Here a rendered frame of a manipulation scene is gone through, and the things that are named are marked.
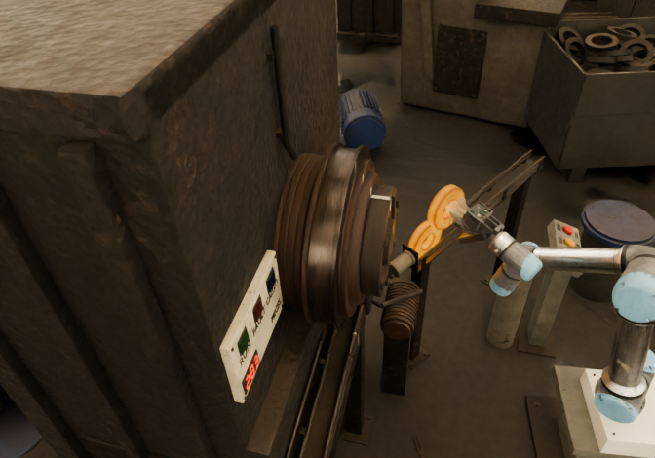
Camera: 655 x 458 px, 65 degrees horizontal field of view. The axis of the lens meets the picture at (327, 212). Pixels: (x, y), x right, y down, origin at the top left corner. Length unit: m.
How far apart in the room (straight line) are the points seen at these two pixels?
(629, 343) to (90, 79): 1.45
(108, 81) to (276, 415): 0.89
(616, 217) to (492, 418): 1.08
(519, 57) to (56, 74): 3.39
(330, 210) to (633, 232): 1.78
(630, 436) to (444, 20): 2.80
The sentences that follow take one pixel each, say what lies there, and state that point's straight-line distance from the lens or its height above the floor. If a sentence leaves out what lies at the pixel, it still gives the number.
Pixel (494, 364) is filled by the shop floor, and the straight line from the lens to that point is 2.49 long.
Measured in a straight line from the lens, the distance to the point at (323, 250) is 1.11.
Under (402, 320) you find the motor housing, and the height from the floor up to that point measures 0.53.
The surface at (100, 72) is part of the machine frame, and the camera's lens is 0.69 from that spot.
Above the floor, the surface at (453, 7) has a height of 0.82.
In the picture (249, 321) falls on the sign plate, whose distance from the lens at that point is 1.03.
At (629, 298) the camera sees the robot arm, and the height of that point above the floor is 0.97.
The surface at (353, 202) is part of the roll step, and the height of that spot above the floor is 1.30.
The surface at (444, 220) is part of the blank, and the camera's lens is 1.77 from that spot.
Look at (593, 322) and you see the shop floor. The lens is 2.79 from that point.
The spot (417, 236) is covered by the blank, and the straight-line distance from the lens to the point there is 1.86.
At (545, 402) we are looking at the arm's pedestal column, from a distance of 2.43.
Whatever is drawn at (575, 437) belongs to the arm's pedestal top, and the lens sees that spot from 2.05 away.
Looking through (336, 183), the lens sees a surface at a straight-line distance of 1.14.
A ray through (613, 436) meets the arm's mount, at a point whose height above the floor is 0.39.
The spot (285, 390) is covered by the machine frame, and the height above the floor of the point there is 0.87.
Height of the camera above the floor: 2.01
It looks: 40 degrees down
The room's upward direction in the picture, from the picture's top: 3 degrees counter-clockwise
